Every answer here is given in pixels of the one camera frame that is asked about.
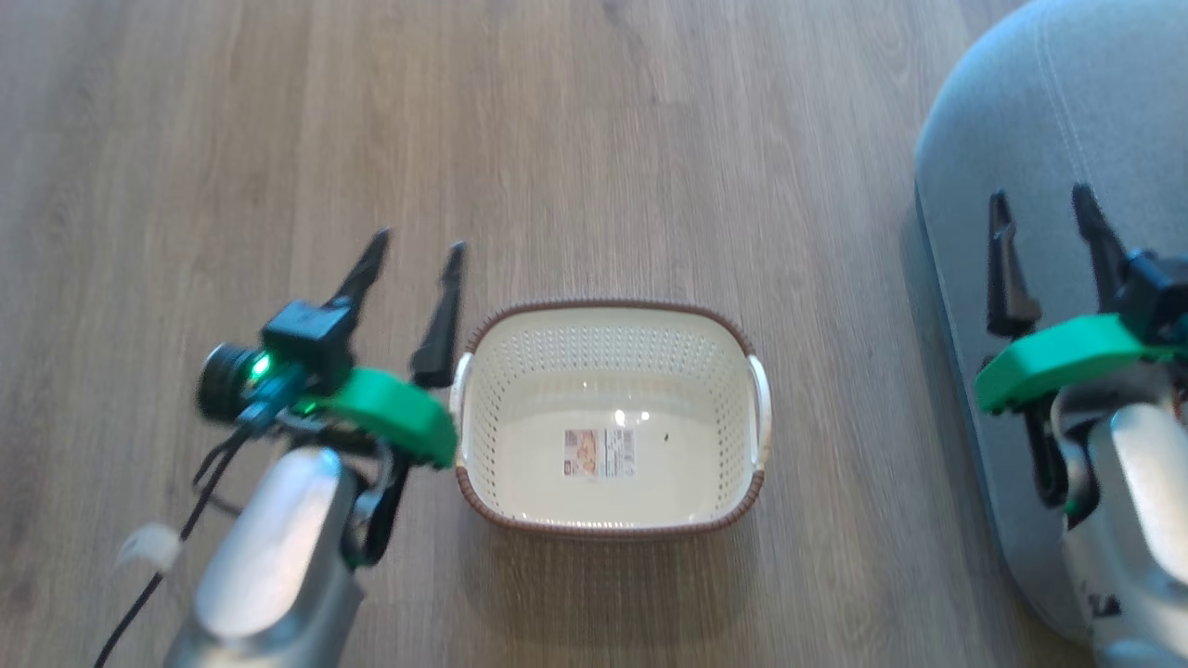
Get cream plastic laundry basket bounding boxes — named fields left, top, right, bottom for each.
left=449, top=299, right=771, bottom=541

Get black cable loop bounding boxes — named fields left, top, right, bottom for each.
left=342, top=453, right=409, bottom=569

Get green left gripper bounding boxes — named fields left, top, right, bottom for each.
left=299, top=227, right=468, bottom=470

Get thin black cable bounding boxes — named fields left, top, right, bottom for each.
left=93, top=422, right=261, bottom=668

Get white cable tag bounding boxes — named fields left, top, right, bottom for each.
left=116, top=524, right=182, bottom=572

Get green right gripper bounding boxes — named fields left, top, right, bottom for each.
left=973, top=183, right=1180, bottom=416

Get grey rounded sofa seat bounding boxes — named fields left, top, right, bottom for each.
left=914, top=0, right=1188, bottom=641

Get printed basket label sticker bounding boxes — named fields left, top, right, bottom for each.
left=563, top=428, right=638, bottom=480

